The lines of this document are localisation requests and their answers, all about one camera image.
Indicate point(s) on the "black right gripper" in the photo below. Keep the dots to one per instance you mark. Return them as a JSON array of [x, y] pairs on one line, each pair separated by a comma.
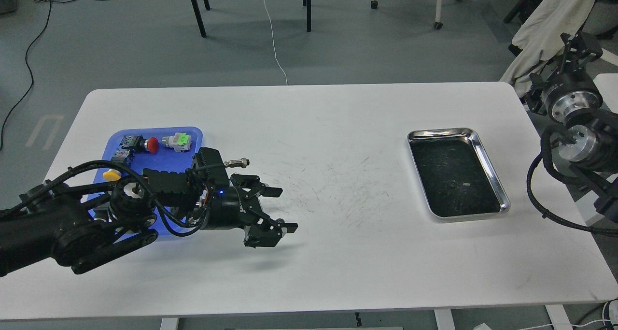
[[566, 98]]

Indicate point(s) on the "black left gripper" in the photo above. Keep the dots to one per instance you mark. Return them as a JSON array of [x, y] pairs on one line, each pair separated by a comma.
[[223, 209]]

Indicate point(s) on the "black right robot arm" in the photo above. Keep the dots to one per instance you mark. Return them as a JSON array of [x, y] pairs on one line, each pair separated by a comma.
[[582, 142]]

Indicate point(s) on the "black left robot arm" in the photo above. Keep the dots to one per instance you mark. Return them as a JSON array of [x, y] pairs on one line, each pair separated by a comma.
[[53, 219]]

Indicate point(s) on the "grey green connector part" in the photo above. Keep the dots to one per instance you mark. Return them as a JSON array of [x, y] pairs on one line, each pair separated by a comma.
[[179, 142]]

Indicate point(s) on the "white chair with cloth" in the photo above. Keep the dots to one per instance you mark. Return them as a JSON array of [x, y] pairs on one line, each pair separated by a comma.
[[539, 39]]

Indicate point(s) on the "silver metal tray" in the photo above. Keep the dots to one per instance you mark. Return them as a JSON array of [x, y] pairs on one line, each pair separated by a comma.
[[457, 154]]

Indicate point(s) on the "red push button switch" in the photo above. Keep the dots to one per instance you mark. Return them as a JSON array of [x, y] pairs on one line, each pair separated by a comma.
[[139, 144]]

